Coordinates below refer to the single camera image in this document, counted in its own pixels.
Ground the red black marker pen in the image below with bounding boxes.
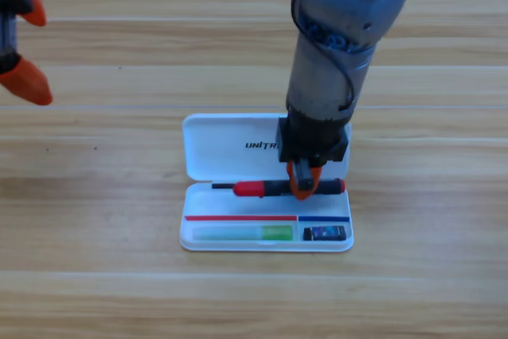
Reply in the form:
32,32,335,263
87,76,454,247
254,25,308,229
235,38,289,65
233,178,346,198

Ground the small dark blue eraser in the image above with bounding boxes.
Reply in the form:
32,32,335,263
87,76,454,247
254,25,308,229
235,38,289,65
302,225,347,242

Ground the green white highlighter pen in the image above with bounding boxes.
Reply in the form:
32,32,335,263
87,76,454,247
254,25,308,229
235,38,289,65
193,225,294,241

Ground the white Unitree pencil case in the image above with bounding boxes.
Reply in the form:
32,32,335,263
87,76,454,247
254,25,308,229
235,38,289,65
179,112,355,253

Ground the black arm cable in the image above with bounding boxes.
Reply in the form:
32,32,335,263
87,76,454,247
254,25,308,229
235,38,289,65
291,0,356,110

